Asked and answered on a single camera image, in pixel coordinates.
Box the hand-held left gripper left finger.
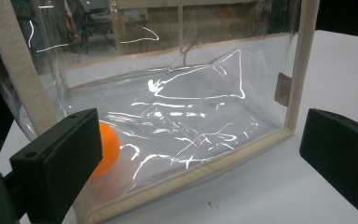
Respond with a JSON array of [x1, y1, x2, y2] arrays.
[[8, 107, 103, 224]]

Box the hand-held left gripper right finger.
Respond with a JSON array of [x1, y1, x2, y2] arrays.
[[298, 107, 358, 224]]

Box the orange ball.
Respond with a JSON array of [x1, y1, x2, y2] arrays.
[[91, 120, 121, 177]]

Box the transparent bag with beige trim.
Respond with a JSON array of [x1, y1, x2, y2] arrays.
[[0, 0, 321, 224]]

